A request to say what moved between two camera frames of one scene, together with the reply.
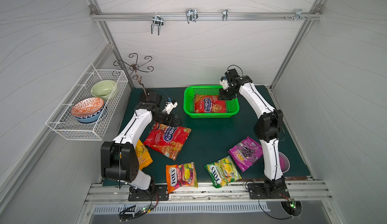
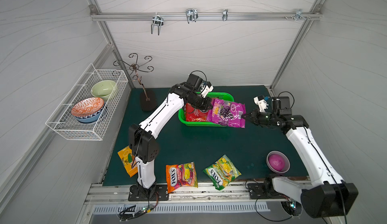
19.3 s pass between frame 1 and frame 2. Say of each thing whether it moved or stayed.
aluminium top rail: stayed
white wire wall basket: stayed
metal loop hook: stayed
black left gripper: moved
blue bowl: stayed
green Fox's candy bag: stayed
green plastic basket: moved
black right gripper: moved
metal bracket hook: stayed
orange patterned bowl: stayed
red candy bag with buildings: moved
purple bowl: stayed
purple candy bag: moved
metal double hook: stayed
